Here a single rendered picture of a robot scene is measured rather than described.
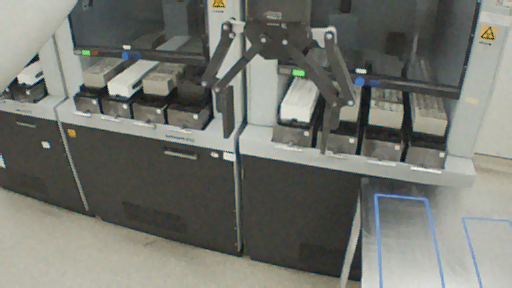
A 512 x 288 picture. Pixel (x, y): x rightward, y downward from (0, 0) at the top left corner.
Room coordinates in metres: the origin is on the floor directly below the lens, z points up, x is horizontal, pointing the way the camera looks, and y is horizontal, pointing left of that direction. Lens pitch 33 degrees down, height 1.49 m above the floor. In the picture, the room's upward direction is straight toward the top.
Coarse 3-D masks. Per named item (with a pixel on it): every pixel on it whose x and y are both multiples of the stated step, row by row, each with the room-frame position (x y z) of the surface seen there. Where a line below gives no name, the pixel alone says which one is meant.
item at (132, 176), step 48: (240, 0) 1.28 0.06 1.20; (240, 48) 1.27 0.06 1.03; (240, 96) 1.26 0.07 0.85; (96, 144) 1.35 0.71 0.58; (144, 144) 1.28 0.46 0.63; (192, 144) 1.22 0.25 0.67; (96, 192) 1.38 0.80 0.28; (144, 192) 1.30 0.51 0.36; (192, 192) 1.23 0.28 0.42; (240, 192) 1.23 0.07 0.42; (192, 240) 1.24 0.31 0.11; (240, 240) 1.21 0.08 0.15
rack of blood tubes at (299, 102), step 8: (304, 80) 1.37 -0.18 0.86; (296, 88) 1.30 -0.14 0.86; (304, 88) 1.30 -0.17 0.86; (312, 88) 1.30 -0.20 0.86; (288, 96) 1.24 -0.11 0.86; (296, 96) 1.23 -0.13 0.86; (304, 96) 1.24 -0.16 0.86; (312, 96) 1.23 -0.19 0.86; (288, 104) 1.17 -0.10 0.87; (296, 104) 1.18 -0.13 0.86; (304, 104) 1.17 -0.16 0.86; (312, 104) 1.28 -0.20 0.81; (288, 112) 1.15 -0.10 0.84; (296, 112) 1.15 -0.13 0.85; (304, 112) 1.14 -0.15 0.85; (312, 112) 1.19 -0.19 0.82; (304, 120) 1.14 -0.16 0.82
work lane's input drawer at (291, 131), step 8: (320, 96) 1.34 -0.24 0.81; (320, 104) 1.29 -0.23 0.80; (280, 112) 1.22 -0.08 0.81; (320, 112) 1.28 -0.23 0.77; (280, 120) 1.14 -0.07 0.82; (288, 120) 1.14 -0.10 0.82; (296, 120) 1.14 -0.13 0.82; (312, 120) 1.16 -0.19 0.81; (280, 128) 1.12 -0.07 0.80; (288, 128) 1.12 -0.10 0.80; (296, 128) 1.11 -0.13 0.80; (304, 128) 1.11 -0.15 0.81; (312, 128) 1.11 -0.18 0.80; (280, 136) 1.12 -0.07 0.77; (288, 136) 1.12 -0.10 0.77; (296, 136) 1.11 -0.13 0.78; (304, 136) 1.10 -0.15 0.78; (312, 136) 1.10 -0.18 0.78; (288, 144) 1.12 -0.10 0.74; (296, 144) 1.11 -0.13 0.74; (304, 144) 1.10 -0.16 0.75
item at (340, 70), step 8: (328, 32) 0.42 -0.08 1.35; (336, 32) 0.44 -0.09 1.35; (328, 40) 0.42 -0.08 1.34; (336, 40) 0.44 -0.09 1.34; (328, 48) 0.42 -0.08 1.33; (336, 48) 0.43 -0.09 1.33; (328, 56) 0.42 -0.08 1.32; (336, 56) 0.42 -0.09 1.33; (336, 64) 0.42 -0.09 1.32; (344, 64) 0.44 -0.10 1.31; (336, 72) 0.42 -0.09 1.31; (344, 72) 0.42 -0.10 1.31; (344, 80) 0.42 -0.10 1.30; (344, 88) 0.42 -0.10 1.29; (352, 88) 0.42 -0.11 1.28; (344, 96) 0.42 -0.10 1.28; (352, 96) 0.41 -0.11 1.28; (352, 104) 0.41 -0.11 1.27
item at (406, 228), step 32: (384, 192) 0.76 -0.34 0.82; (416, 192) 0.76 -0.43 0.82; (448, 192) 0.75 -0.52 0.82; (480, 192) 0.75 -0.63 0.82; (352, 224) 0.81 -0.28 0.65; (384, 224) 0.64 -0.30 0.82; (416, 224) 0.64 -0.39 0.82; (448, 224) 0.63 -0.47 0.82; (480, 224) 0.62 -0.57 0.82; (352, 256) 0.80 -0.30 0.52; (384, 256) 0.54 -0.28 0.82; (416, 256) 0.54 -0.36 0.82; (448, 256) 0.53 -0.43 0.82; (480, 256) 0.52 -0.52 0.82
